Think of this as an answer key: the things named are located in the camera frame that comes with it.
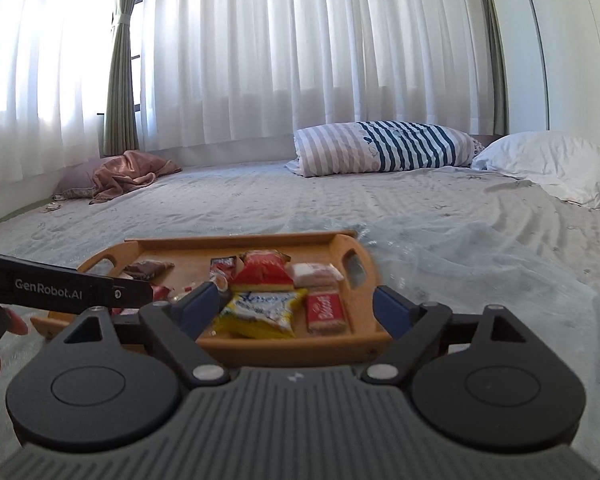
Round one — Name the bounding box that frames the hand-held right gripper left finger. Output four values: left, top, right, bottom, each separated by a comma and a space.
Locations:
49, 281, 232, 389

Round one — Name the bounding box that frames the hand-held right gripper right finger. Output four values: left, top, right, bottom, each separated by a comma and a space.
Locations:
360, 284, 542, 387

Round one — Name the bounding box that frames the dark red long biscuit packet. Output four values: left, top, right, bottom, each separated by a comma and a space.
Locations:
209, 256, 246, 291

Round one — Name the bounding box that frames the wooden tray with handles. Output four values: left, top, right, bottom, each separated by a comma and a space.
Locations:
30, 230, 396, 368

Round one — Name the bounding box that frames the yellow snack packet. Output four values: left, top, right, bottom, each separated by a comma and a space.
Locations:
211, 287, 310, 340

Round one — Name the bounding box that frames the brown cake packet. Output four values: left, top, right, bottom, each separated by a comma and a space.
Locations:
122, 259, 176, 282

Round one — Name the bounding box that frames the small red biscuit packet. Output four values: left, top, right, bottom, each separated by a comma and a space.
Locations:
304, 287, 348, 335

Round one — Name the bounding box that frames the red and gold snack packet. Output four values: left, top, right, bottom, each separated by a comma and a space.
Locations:
230, 249, 292, 293

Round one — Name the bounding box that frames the red wafer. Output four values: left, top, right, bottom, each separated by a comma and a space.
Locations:
285, 261, 345, 288

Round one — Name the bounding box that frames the pale blue snowflake bedspread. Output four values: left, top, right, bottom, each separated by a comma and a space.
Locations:
0, 157, 600, 411

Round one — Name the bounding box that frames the purple pillow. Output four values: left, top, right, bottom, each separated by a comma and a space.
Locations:
52, 156, 126, 200

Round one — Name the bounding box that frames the pink crumpled cloth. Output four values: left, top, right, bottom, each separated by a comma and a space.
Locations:
89, 149, 183, 206

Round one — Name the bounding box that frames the blue and grey striped pillow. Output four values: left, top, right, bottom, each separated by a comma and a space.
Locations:
284, 120, 486, 178

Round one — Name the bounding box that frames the grey-green curtain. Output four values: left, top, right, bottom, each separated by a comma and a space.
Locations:
472, 0, 511, 136
102, 0, 148, 157

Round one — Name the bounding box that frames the white pillow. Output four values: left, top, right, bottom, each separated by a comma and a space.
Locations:
471, 131, 600, 211

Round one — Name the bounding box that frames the white sheer curtain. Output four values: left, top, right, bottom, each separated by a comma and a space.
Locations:
0, 0, 126, 193
135, 0, 501, 156

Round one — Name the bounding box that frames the white wardrobe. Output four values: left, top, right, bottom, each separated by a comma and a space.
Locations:
482, 0, 600, 146

